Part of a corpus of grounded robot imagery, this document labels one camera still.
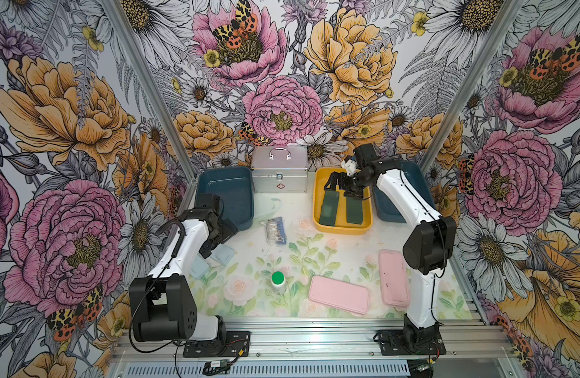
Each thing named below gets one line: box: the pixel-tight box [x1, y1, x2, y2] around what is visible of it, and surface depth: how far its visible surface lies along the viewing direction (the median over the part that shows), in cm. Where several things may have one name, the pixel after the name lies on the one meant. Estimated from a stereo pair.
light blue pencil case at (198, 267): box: [189, 255, 210, 280], surface depth 89 cm
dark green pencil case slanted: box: [319, 190, 340, 227], surface depth 109 cm
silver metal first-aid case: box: [251, 146, 309, 194], surface depth 111 cm
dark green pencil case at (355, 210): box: [345, 196, 364, 225], surface depth 108 cm
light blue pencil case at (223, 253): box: [210, 244, 235, 267], surface depth 93 cm
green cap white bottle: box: [271, 270, 287, 295], surface depth 80 cm
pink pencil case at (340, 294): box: [308, 274, 371, 315], surface depth 84 cm
